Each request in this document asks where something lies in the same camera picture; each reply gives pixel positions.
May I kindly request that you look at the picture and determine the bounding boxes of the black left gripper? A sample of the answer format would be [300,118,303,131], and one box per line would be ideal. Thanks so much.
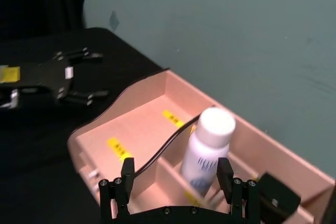
[16,47,110,108]

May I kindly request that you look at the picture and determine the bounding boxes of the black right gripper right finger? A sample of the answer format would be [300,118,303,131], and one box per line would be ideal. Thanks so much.
[216,157,260,218]

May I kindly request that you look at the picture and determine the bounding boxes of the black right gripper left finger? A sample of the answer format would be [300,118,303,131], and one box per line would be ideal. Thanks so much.
[98,157,136,221]

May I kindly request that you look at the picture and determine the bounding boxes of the yellow label sticker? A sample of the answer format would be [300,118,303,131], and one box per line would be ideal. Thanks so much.
[183,191,202,208]
[107,137,133,163]
[162,110,185,129]

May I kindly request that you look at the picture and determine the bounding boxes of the white plastic bottle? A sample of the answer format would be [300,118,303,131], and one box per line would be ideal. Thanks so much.
[180,106,237,197]

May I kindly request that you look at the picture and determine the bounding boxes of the brown cardboard tray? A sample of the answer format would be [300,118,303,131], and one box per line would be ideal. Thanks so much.
[67,68,336,224]

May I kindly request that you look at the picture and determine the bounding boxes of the black block with screw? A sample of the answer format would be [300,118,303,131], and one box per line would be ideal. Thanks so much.
[256,172,302,224]

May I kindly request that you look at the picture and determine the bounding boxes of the black table cloth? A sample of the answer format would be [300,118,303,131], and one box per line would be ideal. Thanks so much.
[0,26,171,224]

